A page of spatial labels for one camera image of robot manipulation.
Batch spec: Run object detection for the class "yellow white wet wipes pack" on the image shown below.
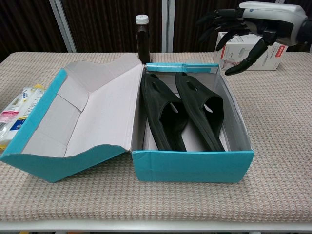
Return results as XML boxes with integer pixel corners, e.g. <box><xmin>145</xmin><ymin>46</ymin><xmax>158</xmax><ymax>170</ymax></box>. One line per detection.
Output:
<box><xmin>0</xmin><ymin>83</ymin><xmax>47</xmax><ymax>153</ymax></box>

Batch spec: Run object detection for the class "white table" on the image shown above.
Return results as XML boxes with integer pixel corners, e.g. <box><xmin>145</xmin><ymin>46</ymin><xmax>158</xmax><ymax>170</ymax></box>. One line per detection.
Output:
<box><xmin>0</xmin><ymin>220</ymin><xmax>312</xmax><ymax>232</ymax></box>

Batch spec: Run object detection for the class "brown bottle white cap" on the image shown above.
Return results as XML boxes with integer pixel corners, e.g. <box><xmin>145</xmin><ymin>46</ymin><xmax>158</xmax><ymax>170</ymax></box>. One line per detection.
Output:
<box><xmin>135</xmin><ymin>14</ymin><xmax>151</xmax><ymax>64</ymax></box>

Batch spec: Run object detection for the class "black rubber slipper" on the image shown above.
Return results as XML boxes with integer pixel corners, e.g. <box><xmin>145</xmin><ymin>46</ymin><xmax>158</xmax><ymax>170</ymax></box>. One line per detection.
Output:
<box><xmin>140</xmin><ymin>73</ymin><xmax>188</xmax><ymax>151</ymax></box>
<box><xmin>175</xmin><ymin>71</ymin><xmax>225</xmax><ymax>152</ymax></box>

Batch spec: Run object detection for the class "beige waffle tablecloth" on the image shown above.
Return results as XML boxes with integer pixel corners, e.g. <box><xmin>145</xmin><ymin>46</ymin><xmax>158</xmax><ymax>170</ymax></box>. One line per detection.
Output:
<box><xmin>0</xmin><ymin>51</ymin><xmax>312</xmax><ymax>222</ymax></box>

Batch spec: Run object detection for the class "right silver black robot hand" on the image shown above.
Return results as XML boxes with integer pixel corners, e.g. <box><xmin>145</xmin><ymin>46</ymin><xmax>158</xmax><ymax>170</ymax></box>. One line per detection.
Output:
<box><xmin>195</xmin><ymin>1</ymin><xmax>309</xmax><ymax>76</ymax></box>

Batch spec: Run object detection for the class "white product carton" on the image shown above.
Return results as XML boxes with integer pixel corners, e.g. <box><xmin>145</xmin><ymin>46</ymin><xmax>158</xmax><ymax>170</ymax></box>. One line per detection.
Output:
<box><xmin>214</xmin><ymin>31</ymin><xmax>290</xmax><ymax>71</ymax></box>

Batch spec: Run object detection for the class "teal cardboard shoe box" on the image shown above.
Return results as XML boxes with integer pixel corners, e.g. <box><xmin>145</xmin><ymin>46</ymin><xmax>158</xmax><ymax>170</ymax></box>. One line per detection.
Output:
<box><xmin>0</xmin><ymin>53</ymin><xmax>255</xmax><ymax>183</ymax></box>

